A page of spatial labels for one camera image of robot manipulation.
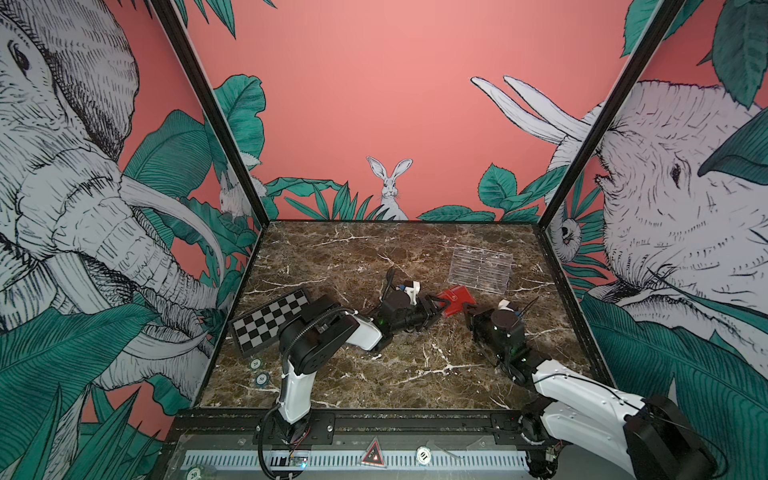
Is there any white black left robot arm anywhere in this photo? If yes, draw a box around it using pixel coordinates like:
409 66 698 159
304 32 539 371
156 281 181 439
259 288 451 446

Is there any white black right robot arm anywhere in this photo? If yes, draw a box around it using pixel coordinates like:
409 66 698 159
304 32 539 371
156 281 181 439
462 300 729 479

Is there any clear acrylic compartment organizer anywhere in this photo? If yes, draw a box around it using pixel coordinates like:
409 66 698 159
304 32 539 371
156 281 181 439
448 245 514 294

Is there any round white sticker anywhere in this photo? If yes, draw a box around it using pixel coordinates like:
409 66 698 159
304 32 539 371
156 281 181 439
415 446 432 466

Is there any black white checkerboard calibration board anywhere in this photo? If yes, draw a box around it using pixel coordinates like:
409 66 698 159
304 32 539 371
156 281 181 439
230 287 311 357

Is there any red warning triangle sticker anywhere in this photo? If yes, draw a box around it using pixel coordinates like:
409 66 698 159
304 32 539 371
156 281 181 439
360 438 387 468

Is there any white ventilation grille strip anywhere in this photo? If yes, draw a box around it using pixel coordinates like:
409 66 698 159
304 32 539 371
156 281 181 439
178 448 528 472

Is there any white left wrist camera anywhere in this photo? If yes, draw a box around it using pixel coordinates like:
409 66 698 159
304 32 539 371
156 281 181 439
399 280 421 305

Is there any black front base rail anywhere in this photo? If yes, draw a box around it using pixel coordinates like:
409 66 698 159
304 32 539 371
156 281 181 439
166 408 537 449

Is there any black right corner frame post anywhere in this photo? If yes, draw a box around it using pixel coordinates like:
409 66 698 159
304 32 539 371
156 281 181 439
537 0 685 230

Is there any black corner frame post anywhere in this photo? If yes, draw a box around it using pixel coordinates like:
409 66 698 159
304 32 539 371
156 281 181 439
151 0 270 228
537 0 685 230

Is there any black left corner frame post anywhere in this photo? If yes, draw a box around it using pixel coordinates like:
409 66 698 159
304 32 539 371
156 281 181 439
151 0 270 228

